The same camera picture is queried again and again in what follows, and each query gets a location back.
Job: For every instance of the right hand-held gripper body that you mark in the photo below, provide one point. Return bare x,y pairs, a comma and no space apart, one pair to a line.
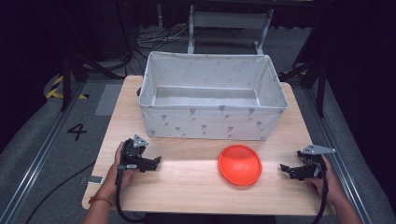
313,160

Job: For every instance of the grey metal stand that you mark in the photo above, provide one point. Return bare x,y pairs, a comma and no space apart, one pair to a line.
229,20

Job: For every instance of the person's left hand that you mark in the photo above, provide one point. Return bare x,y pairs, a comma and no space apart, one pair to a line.
120,179

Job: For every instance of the metal floor rail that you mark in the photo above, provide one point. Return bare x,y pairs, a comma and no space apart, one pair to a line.
40,155
339,155

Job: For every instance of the white fabric storage box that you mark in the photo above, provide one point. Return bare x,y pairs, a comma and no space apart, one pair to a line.
211,93

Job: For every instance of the orange round plate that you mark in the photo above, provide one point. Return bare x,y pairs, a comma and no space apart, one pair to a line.
240,165

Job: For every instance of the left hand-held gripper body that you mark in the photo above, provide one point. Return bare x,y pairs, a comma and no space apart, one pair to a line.
132,152

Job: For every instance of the yellow black hazard tape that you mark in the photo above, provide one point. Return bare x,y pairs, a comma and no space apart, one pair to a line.
54,90

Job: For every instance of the person's right hand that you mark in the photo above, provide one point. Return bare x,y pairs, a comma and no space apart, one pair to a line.
333,183

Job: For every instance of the black tripod stand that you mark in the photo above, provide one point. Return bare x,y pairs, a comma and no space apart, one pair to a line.
67,81
320,90

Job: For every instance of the grey tape strip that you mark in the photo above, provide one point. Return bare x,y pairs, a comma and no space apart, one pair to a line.
95,179

